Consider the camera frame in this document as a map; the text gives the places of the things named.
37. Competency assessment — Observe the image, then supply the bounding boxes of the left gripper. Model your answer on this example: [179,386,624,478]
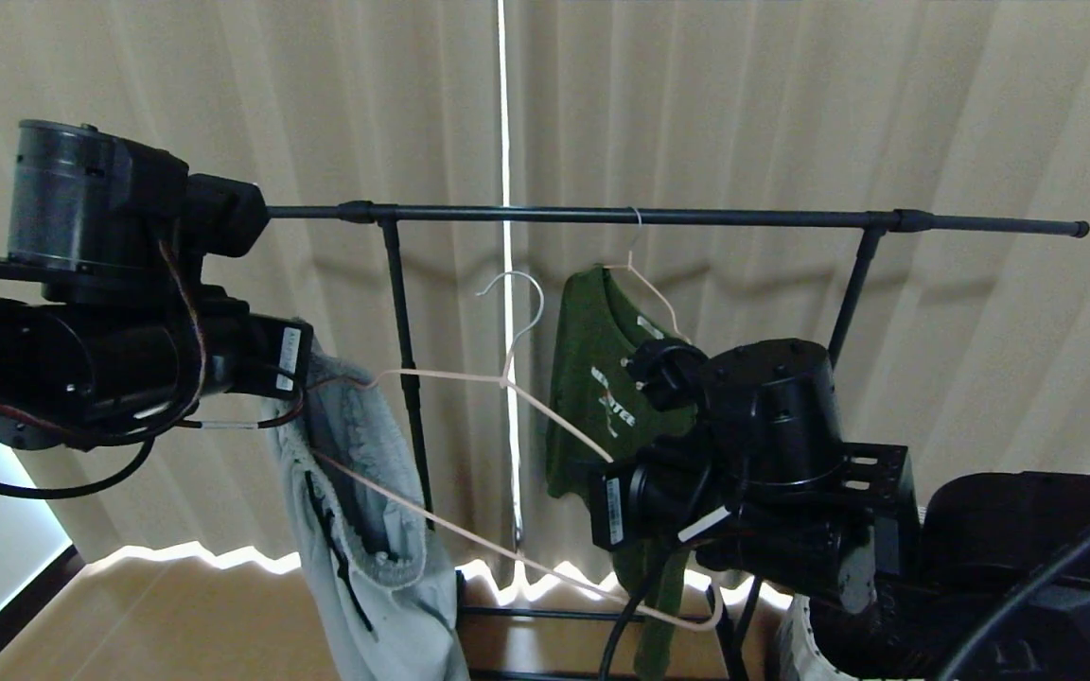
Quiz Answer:
[197,312,314,403]

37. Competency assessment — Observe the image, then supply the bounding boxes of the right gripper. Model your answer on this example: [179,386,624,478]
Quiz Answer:
[589,440,745,570]

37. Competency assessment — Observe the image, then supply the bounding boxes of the green long-sleeved shirt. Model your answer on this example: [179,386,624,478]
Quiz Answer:
[545,265,699,681]

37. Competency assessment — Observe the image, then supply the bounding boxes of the pale blue denim garment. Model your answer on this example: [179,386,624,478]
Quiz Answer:
[264,342,470,681]

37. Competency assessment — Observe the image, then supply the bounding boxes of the pink clothes hanger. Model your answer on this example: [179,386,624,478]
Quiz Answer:
[308,271,726,633]
[602,206,694,344]

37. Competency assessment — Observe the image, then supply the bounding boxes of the white laundry basket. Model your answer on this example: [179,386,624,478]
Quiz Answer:
[770,591,863,681]

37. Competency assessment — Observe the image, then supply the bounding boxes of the black clothes rack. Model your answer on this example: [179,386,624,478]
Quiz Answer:
[266,201,1090,681]

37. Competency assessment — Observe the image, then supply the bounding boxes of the beige curtain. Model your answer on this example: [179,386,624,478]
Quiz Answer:
[0,0,1090,606]

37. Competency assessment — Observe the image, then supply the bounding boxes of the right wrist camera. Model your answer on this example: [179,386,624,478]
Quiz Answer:
[623,338,709,412]

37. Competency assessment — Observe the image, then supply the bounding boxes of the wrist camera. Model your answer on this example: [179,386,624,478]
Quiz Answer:
[181,175,271,258]
[623,338,709,412]

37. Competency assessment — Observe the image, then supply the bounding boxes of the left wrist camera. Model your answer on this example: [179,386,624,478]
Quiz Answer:
[181,175,271,258]

